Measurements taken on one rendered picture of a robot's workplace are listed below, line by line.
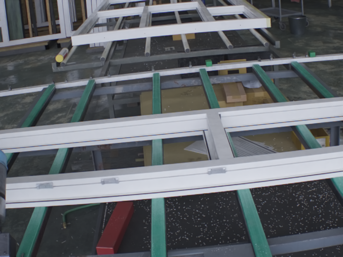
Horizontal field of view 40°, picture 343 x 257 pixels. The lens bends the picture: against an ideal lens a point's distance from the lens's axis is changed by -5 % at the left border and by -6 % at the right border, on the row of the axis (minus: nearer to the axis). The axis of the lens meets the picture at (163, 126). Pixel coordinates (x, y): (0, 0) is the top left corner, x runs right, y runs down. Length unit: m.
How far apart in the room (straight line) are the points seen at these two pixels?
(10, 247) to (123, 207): 0.89
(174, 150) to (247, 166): 0.86
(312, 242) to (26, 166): 2.92
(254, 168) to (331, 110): 0.56
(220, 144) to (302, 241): 0.44
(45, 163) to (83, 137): 2.09
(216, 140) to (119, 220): 0.47
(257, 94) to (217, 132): 1.06
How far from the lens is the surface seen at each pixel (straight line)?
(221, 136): 1.55
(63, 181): 1.40
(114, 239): 1.65
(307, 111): 1.82
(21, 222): 3.13
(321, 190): 1.93
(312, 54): 2.71
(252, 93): 2.61
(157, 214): 1.30
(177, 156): 2.14
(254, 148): 2.15
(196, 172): 1.37
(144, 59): 3.11
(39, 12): 10.13
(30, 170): 3.79
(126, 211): 1.79
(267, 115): 1.79
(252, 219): 1.25
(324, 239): 1.26
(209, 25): 3.57
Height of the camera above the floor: 1.54
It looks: 21 degrees down
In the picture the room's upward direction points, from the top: 6 degrees counter-clockwise
